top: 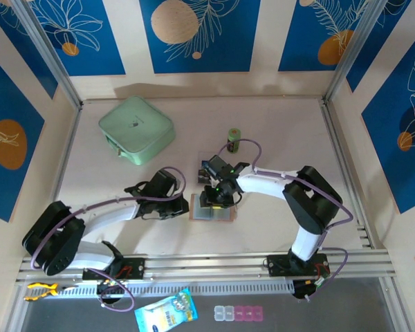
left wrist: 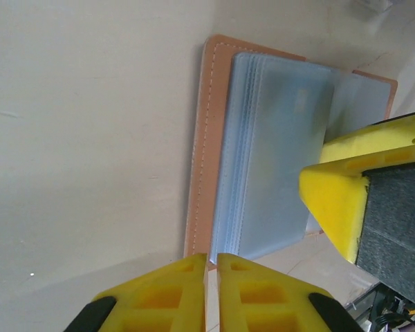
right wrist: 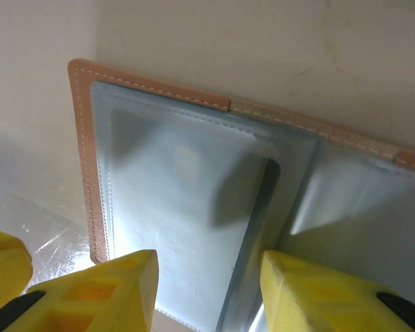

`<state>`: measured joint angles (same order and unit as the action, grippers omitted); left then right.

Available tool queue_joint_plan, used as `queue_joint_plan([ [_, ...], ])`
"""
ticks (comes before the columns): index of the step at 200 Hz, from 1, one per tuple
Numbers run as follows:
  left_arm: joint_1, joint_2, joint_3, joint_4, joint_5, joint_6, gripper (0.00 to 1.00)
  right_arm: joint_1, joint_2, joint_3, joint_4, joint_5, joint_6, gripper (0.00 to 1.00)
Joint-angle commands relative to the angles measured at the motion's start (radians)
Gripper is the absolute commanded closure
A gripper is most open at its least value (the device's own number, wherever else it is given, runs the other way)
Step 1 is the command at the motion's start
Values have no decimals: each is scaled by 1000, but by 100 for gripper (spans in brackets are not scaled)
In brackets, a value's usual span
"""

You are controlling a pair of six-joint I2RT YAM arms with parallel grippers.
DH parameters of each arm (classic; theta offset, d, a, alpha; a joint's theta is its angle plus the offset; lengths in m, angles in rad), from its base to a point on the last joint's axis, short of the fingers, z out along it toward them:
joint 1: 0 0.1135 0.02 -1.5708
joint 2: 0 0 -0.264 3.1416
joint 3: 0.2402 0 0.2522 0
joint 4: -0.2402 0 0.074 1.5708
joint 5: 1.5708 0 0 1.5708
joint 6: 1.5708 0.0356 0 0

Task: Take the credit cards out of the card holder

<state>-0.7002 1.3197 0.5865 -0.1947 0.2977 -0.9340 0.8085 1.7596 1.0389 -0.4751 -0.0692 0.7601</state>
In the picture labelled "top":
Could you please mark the small green cylinder can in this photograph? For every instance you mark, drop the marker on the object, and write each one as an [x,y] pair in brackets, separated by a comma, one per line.
[233,135]

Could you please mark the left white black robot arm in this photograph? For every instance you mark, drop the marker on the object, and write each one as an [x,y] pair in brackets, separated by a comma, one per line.
[110,216]

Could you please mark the blue plastic snack packet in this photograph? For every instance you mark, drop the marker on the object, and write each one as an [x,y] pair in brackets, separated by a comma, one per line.
[166,314]

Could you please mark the small white plastic box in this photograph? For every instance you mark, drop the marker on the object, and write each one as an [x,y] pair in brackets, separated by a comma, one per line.
[219,313]
[229,313]

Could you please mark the aluminium side rail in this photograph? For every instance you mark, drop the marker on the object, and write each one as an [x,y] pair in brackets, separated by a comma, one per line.
[63,173]
[342,155]

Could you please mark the yellow card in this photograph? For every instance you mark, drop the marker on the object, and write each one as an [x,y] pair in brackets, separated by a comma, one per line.
[218,207]

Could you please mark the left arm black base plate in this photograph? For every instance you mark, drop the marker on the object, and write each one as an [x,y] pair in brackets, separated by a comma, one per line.
[138,268]

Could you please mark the dark printed card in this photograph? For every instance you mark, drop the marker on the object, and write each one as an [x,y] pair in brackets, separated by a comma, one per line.
[202,177]

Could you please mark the mint green zip case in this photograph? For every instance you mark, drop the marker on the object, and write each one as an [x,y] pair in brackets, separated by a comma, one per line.
[135,124]

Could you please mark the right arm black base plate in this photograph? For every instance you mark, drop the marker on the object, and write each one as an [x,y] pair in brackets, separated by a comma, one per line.
[276,266]

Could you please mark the small pink plastic box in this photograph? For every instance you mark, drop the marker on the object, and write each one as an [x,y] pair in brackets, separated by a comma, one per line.
[239,313]
[249,313]
[258,313]

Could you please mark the aluminium frame post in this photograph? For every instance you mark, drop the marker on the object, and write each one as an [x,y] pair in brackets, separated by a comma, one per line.
[48,52]
[353,52]

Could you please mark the aluminium mounting rail beam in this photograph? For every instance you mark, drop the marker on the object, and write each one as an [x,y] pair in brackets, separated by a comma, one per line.
[207,266]

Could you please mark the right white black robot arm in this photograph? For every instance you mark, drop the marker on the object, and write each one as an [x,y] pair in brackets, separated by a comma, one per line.
[263,185]

